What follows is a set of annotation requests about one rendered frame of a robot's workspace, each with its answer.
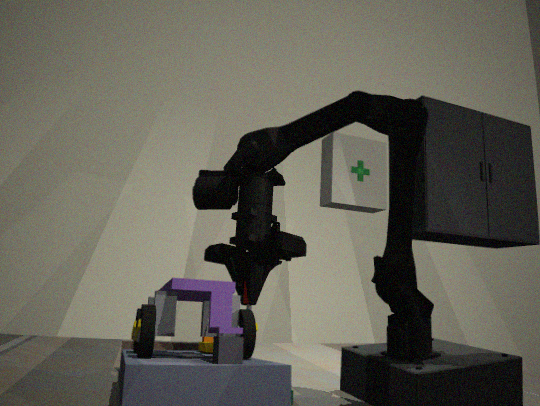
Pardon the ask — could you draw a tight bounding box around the yellow wedge with orange handle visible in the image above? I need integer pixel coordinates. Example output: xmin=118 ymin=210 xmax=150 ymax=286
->
xmin=198 ymin=337 xmax=214 ymax=354

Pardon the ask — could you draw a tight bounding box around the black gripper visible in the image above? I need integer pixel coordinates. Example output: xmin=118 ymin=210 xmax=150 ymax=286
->
xmin=204 ymin=204 xmax=307 ymax=305

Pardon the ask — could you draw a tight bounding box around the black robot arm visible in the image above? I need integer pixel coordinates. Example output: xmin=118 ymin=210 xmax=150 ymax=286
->
xmin=192 ymin=91 xmax=441 ymax=362

